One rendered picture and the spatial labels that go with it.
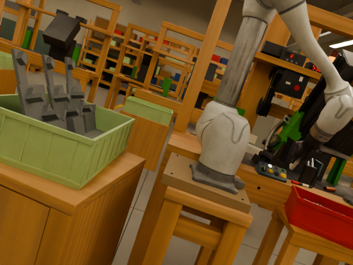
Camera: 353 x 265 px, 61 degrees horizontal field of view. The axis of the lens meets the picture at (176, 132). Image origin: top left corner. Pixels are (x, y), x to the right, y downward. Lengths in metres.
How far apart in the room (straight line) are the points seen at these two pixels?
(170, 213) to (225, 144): 0.32
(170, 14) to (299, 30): 10.86
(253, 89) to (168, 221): 1.27
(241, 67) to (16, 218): 0.99
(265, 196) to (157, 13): 10.82
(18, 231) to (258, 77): 1.66
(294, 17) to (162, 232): 0.91
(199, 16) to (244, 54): 10.70
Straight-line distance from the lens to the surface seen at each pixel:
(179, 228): 1.15
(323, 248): 1.43
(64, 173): 1.01
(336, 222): 1.43
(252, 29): 1.33
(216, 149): 1.11
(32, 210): 1.00
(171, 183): 1.09
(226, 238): 1.14
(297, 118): 1.84
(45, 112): 1.20
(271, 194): 1.63
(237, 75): 1.31
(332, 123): 1.35
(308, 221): 1.41
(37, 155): 1.03
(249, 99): 2.12
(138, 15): 12.11
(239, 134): 1.12
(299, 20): 1.24
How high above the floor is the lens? 1.22
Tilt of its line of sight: 10 degrees down
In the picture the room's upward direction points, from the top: 19 degrees clockwise
